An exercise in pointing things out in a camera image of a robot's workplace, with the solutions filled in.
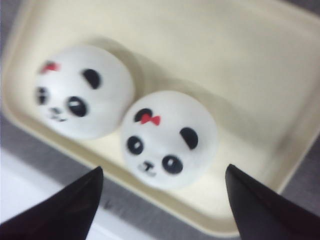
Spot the panda bun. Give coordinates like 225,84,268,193
121,90,218,190
35,45,135,140

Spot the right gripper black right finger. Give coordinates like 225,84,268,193
225,164,320,240

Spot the cream plastic tray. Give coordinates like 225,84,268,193
1,0,320,240

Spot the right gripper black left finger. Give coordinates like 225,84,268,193
0,166,104,240

